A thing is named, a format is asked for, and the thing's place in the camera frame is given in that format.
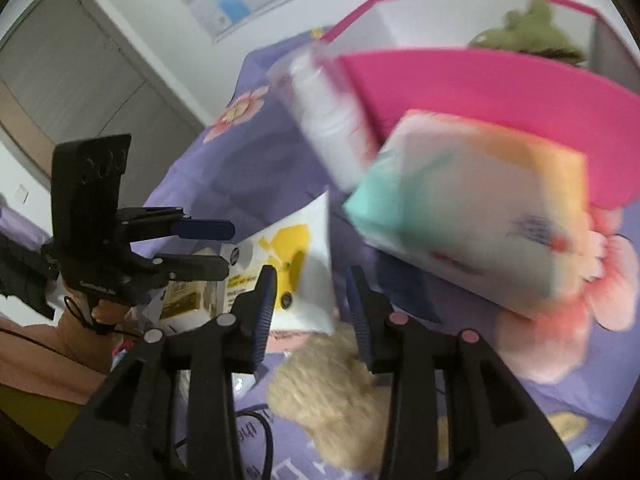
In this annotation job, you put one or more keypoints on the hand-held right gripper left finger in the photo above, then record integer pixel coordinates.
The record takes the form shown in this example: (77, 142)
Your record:
(265, 310)

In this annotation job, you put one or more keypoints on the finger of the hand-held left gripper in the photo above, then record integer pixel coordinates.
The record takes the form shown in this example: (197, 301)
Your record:
(190, 266)
(200, 230)

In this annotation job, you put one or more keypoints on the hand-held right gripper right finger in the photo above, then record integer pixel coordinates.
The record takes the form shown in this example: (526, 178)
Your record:
(357, 320)

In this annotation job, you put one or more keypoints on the yellow tissue pack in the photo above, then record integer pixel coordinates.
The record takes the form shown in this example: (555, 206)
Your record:
(185, 300)

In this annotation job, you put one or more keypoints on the white and yellow wipes pack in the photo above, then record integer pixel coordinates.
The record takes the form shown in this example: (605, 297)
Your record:
(305, 280)

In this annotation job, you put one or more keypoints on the beige plush toy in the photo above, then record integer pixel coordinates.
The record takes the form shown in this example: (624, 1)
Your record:
(325, 400)

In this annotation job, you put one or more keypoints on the pink cardboard box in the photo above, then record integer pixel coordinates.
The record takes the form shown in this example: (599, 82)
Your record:
(475, 90)

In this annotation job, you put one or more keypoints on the green frog plush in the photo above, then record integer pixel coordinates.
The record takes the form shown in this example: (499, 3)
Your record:
(530, 35)

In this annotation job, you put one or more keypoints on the person's left forearm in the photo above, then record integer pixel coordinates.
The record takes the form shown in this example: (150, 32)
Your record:
(45, 360)

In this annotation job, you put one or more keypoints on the person's left hand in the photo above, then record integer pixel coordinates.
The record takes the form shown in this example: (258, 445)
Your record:
(102, 315)

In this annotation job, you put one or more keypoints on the purple floral bedsheet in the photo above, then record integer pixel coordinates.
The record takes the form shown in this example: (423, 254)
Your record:
(240, 170)

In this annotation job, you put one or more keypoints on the grey door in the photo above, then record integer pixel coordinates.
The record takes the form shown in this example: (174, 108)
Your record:
(90, 70)

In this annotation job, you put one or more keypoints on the pastel tissue pack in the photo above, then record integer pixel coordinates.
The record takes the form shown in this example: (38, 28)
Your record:
(475, 210)

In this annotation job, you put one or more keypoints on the white pump bottle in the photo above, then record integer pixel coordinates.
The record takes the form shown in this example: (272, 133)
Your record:
(325, 115)

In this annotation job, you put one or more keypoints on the white light switch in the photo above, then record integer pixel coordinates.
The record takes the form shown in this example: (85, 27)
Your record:
(22, 193)

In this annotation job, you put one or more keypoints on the colourful wall map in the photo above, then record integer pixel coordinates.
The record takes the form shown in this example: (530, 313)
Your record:
(225, 5)

